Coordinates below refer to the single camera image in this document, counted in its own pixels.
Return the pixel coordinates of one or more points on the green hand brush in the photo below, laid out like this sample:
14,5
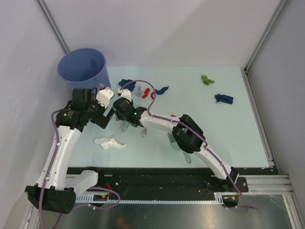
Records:
175,146

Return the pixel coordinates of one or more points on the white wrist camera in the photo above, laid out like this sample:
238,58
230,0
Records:
125,93
104,97

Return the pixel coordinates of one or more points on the left aluminium frame post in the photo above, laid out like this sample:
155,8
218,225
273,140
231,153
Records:
53,25

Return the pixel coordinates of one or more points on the aluminium frame post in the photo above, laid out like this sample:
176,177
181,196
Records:
53,25
277,14

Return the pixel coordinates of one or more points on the blue plastic bucket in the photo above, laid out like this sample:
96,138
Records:
84,68

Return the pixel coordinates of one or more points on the green dustpan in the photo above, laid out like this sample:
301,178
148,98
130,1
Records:
125,126

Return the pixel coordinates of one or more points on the green paper scrap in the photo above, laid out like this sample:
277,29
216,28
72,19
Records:
206,80

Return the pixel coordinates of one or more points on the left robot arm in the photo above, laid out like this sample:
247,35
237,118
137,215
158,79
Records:
52,192

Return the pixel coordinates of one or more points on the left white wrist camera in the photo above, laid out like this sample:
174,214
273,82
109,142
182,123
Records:
104,97

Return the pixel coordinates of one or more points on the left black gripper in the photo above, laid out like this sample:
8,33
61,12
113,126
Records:
102,120

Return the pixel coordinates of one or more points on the small dark blue scrap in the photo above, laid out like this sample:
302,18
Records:
162,90

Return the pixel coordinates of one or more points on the large dark blue scrap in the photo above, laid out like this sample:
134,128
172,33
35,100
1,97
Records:
127,84

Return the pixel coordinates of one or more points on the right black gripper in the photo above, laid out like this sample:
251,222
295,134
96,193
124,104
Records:
118,116

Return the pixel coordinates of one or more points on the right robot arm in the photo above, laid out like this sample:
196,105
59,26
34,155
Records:
187,134

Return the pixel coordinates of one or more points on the perforated cable duct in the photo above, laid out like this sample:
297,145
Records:
100,198

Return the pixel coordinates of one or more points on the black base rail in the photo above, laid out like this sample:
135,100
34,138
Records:
157,183

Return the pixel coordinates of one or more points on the grey paper scrap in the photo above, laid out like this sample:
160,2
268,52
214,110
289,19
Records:
138,91
144,132

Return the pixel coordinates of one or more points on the white paper scrap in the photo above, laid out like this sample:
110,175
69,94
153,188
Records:
106,143

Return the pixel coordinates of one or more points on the right aluminium frame post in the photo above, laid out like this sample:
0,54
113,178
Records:
277,14

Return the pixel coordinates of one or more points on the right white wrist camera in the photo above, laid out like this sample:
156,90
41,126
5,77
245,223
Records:
125,93

